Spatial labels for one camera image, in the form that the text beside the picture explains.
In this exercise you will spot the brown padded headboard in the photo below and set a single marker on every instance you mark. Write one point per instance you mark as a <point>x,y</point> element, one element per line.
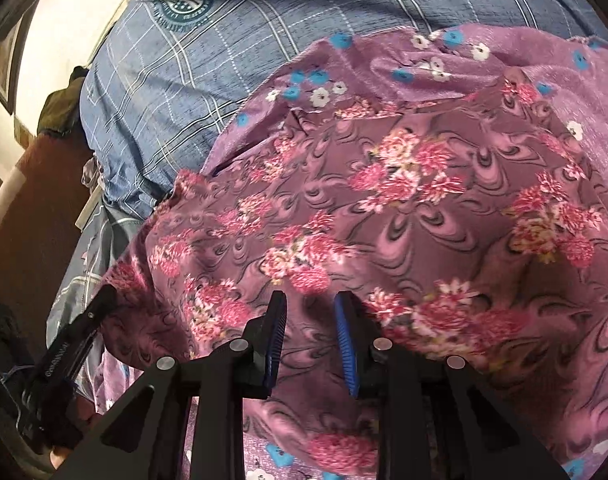
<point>34,220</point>

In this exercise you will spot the person's left hand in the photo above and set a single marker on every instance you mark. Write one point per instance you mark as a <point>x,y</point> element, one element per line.
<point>69,430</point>

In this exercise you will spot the blue plaid quilt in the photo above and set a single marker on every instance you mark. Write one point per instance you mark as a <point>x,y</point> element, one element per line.
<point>234,60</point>

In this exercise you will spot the purple floral blanket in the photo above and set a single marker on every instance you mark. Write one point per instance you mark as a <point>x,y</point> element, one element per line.
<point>384,55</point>

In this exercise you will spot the crumpled grey purple cloth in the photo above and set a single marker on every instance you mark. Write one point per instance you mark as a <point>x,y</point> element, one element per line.
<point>91,174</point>

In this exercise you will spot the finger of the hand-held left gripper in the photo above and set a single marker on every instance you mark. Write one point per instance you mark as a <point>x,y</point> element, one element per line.
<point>101,310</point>

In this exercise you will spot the olive green clothing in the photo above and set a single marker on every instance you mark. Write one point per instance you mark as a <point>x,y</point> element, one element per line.
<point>59,107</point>

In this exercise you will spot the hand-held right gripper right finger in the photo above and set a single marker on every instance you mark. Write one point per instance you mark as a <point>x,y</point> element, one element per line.
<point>346,345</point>

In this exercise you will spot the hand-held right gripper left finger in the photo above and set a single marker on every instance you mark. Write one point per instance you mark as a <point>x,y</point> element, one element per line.
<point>276,330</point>

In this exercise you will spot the maroon floral shirt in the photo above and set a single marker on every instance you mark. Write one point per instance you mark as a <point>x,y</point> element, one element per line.
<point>409,210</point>

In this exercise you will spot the grey striped pillow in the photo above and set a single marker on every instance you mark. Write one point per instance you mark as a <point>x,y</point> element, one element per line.
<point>84,270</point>

